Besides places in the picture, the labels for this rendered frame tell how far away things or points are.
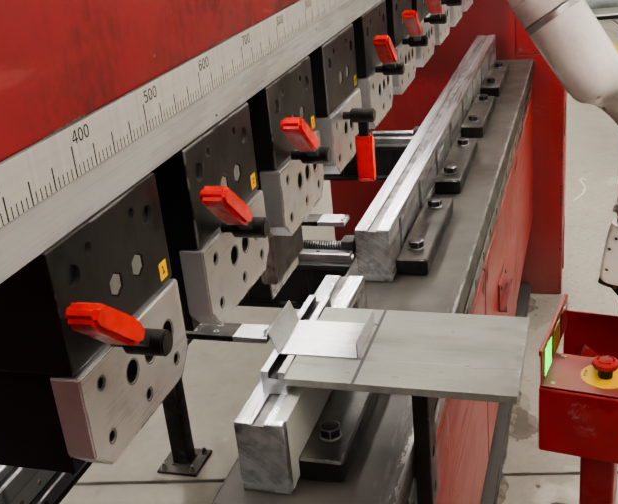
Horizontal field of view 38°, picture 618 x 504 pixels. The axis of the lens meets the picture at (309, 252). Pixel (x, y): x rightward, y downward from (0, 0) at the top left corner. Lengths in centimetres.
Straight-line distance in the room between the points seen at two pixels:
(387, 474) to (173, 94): 56
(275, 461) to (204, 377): 202
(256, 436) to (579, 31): 72
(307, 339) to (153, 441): 171
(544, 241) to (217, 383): 127
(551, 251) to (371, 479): 235
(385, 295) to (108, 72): 94
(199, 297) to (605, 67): 77
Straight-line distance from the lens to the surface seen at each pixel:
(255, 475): 107
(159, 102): 68
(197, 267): 75
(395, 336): 110
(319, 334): 112
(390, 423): 117
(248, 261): 84
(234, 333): 114
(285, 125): 87
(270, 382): 106
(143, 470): 268
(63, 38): 58
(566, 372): 145
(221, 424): 280
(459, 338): 109
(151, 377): 67
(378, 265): 152
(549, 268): 338
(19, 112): 54
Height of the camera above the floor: 154
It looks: 23 degrees down
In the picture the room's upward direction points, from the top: 6 degrees counter-clockwise
